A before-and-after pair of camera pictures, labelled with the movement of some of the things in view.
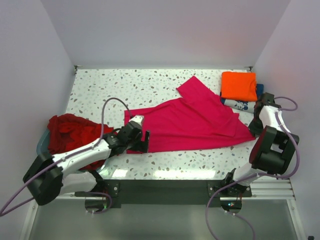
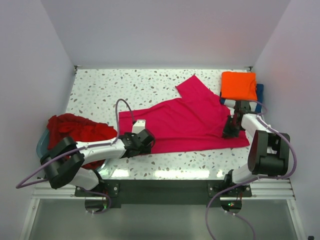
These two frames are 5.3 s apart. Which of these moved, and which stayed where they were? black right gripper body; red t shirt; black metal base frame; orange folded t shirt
Moved: black right gripper body
Stayed: black metal base frame; red t shirt; orange folded t shirt
